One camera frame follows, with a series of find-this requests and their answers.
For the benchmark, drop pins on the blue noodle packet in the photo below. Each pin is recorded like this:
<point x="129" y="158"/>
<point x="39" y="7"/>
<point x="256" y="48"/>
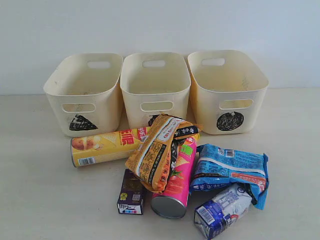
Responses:
<point x="218" y="167"/>

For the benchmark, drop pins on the blue white milk carton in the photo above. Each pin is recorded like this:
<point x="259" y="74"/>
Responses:
<point x="220" y="212"/>

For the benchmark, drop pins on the pink chips can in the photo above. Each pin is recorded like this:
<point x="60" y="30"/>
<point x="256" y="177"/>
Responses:
<point x="172" y="203"/>

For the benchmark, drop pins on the cream bin with triangle mark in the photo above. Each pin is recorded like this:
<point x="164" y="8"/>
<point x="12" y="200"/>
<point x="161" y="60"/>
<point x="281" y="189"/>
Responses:
<point x="84" y="93"/>

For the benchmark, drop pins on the orange noodle packet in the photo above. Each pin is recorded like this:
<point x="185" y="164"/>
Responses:
<point x="155" y="158"/>

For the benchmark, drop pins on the cream bin with circle mark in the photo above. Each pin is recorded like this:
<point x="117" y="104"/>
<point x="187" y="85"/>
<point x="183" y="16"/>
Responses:
<point x="227" y="91"/>

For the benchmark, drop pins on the yellow chips can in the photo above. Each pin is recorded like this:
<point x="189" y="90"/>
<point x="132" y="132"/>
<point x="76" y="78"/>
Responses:
<point x="106" y="147"/>

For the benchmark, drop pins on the purple drink carton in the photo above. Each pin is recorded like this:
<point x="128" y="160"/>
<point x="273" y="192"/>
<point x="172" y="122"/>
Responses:
<point x="132" y="195"/>

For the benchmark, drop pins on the cream bin with square mark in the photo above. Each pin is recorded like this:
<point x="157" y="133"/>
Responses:
<point x="154" y="83"/>

